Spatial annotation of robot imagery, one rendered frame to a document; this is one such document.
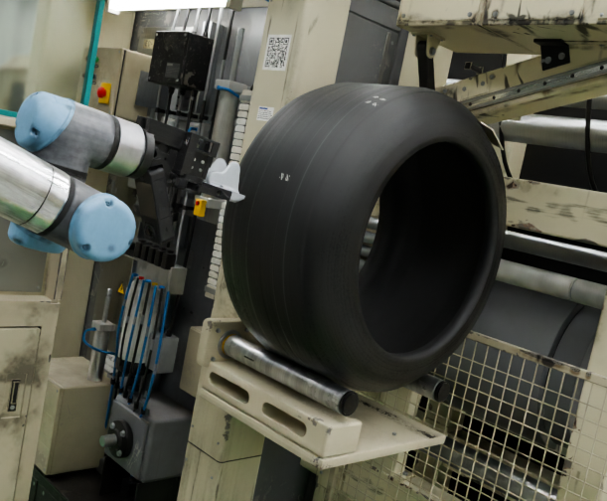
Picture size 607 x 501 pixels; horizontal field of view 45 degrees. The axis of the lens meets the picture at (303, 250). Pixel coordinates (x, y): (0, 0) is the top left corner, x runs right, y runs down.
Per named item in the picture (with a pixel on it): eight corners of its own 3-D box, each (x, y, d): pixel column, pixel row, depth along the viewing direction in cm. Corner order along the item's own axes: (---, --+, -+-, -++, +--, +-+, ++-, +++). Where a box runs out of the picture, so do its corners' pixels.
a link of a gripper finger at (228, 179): (263, 171, 113) (219, 155, 107) (252, 208, 113) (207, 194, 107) (251, 168, 115) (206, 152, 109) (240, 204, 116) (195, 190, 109)
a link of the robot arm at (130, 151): (110, 174, 95) (81, 164, 101) (139, 182, 98) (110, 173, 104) (126, 118, 95) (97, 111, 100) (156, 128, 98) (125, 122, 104)
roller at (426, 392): (313, 349, 169) (317, 331, 168) (327, 349, 172) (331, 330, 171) (434, 404, 144) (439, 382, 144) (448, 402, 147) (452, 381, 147)
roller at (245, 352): (218, 354, 149) (222, 333, 149) (234, 353, 152) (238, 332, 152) (339, 417, 124) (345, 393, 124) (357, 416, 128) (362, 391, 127)
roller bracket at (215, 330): (194, 364, 148) (203, 317, 147) (328, 356, 176) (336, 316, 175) (204, 369, 146) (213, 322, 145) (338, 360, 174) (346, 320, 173)
